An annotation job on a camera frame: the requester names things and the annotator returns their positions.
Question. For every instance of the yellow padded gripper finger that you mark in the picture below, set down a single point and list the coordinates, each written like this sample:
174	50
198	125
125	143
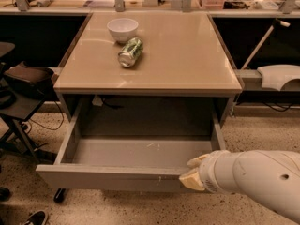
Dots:
196	162
192	180

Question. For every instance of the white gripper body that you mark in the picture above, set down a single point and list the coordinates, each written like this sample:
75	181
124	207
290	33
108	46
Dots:
208	172

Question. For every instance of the grey top drawer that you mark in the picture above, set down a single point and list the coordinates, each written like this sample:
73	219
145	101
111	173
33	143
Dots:
134	143

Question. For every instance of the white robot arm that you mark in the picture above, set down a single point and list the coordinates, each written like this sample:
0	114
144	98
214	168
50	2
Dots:
270	178

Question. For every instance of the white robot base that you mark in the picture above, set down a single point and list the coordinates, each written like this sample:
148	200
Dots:
277	76

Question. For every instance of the grey drawer cabinet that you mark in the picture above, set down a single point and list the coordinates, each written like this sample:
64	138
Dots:
180	82

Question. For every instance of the green soda can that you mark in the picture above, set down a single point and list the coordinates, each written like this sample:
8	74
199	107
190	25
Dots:
131	52

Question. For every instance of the white bowl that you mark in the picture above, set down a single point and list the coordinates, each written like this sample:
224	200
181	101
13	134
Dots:
122	29

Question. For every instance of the black sneaker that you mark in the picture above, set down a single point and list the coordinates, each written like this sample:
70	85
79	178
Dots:
38	218

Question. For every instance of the white stick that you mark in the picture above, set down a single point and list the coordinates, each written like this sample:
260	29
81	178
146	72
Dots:
275	23

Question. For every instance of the black side stand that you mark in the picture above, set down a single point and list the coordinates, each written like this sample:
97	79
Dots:
16	109

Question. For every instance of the dark bag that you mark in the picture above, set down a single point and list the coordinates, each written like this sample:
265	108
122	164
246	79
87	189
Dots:
32	82

